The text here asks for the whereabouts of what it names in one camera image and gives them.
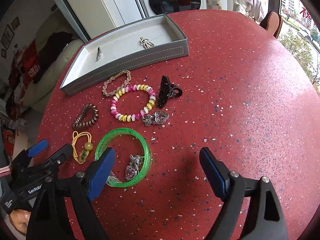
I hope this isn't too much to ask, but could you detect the green plastic bangle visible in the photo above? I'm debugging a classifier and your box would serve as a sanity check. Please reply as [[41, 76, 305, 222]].
[[94, 128, 152, 188]]

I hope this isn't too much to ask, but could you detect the yellow cord hair tie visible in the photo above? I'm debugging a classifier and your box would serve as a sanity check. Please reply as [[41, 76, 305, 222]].
[[71, 130, 94, 165]]

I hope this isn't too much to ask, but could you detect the pink heart silver pendant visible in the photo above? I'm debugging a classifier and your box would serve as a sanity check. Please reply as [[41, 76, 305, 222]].
[[125, 155, 144, 181]]

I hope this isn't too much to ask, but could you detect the brown spiral hair tie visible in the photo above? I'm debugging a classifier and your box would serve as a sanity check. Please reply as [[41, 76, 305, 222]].
[[71, 103, 100, 131]]

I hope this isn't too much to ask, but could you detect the pink yellow beaded bracelet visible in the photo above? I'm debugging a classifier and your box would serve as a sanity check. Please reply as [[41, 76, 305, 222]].
[[110, 83, 157, 123]]

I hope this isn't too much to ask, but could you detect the silver heart pendant brooch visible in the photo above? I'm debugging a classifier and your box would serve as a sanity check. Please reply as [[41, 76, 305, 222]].
[[142, 111, 169, 127]]

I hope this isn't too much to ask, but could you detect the brown braided bracelet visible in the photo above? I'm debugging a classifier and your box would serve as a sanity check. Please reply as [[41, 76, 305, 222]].
[[101, 69, 132, 98]]

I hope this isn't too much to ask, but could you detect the black claw hair clip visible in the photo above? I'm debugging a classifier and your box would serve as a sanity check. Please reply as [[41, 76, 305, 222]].
[[157, 75, 183, 108]]

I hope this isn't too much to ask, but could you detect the silver hair clip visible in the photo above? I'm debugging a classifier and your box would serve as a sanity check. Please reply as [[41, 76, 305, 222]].
[[95, 47, 102, 62]]

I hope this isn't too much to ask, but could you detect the grey jewelry tray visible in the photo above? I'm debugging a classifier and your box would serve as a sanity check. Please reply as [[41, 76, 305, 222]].
[[60, 14, 189, 95]]

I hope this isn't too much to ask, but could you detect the person left hand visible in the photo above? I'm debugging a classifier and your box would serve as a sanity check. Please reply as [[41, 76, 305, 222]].
[[9, 209, 31, 236]]

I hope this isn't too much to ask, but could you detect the red printed cloth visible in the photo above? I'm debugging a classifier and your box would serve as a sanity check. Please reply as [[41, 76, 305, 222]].
[[8, 40, 40, 99]]

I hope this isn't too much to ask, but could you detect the black clothing on sofa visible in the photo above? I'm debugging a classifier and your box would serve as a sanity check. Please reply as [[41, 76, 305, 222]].
[[33, 31, 74, 83]]

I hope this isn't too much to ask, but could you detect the light green sofa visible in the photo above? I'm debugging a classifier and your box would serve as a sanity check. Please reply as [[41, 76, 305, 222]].
[[21, 10, 84, 113]]

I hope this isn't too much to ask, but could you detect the beige clothes pile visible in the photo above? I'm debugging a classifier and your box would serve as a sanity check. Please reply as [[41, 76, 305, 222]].
[[233, 0, 267, 23]]

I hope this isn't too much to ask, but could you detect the small framed wall picture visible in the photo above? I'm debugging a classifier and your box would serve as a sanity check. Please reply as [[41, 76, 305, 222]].
[[11, 17, 20, 30]]

